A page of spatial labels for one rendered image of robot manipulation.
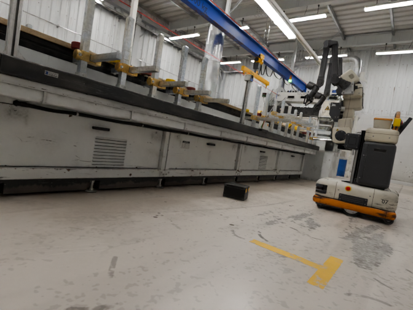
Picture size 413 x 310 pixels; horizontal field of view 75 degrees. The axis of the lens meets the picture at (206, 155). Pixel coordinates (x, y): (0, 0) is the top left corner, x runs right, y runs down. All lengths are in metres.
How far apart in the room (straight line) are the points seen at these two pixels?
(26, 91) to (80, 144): 0.53
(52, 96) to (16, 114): 0.27
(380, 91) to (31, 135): 11.65
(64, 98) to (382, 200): 2.50
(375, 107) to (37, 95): 11.51
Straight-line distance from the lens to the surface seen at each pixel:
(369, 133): 2.80
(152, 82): 1.89
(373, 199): 2.75
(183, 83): 1.76
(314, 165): 5.83
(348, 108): 3.04
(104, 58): 1.53
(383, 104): 12.11
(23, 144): 1.79
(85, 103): 1.65
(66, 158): 1.89
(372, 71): 12.48
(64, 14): 9.79
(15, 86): 1.53
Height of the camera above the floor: 0.47
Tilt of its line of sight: 3 degrees down
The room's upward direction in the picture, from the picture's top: 9 degrees clockwise
